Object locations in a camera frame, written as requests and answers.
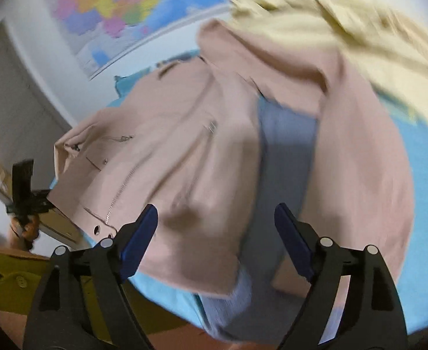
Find pink jacket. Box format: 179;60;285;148
48;20;414;296

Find colourful wall map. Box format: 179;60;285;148
45;0;228;78

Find grey door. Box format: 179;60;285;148
0;23;70;202

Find teal bed sheet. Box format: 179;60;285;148
49;90;428;336

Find yellow green sleeve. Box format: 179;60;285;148
0;243;186;350

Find person left hand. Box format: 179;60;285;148
7;215;40;251

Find cream beige garment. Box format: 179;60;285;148
230;0;428;124

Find teal patterned pillow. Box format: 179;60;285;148
113;48;208;100

